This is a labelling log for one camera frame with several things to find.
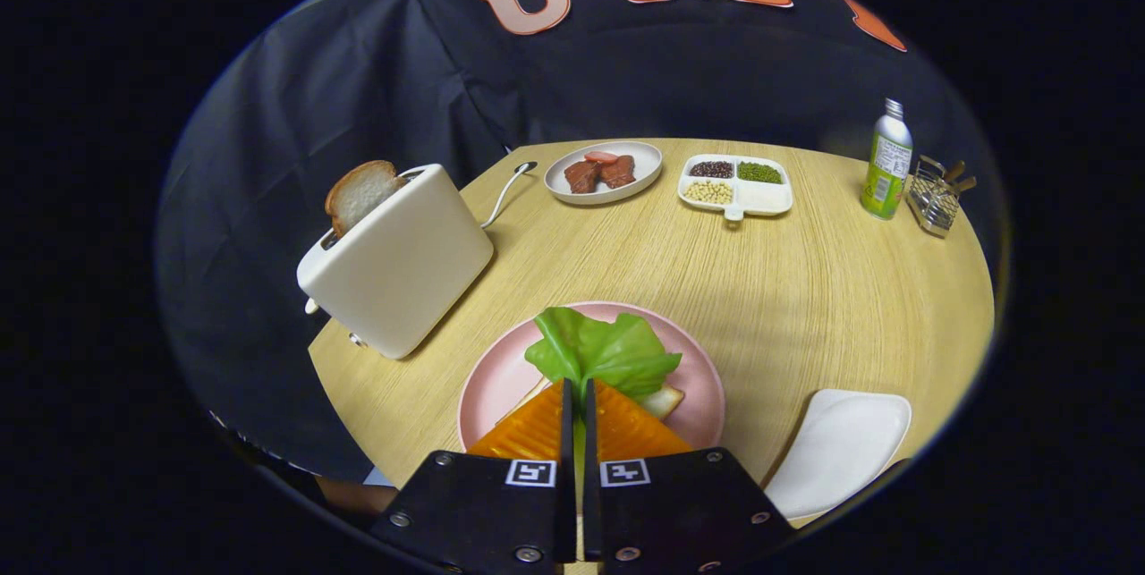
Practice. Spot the pile of dark red beans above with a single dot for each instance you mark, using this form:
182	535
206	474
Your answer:
711	169

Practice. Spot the pile of yellow soybeans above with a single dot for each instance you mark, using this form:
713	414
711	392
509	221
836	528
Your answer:
708	191

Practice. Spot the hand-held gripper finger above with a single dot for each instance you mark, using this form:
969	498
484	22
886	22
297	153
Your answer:
589	432
568	432

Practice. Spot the black backdrop cloth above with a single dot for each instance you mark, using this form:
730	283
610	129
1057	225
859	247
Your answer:
358	92

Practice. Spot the cream white toaster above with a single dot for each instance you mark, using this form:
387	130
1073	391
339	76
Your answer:
402	271

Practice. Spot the pile of green beans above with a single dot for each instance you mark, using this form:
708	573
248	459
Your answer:
759	172

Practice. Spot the green lettuce leaf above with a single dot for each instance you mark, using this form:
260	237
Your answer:
599	351

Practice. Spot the white divided dish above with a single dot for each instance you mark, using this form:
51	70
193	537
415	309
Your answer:
765	198

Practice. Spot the round pink plate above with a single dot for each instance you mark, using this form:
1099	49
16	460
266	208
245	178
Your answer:
492	378

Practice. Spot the brown meat piece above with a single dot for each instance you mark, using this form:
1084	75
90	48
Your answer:
619	171
581	177

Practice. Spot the square white plate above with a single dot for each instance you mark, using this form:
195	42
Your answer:
841	450

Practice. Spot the silver bottle with green label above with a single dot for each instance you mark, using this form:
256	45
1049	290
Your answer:
886	164

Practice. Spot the brown wooden stick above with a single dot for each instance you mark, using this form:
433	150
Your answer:
964	185
954	170

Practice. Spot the red meat slice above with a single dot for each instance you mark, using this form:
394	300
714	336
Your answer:
601	156

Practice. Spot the white bread slice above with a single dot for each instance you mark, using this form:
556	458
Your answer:
358	190
664	401

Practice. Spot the oval white plate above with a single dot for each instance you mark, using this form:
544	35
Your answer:
648	159

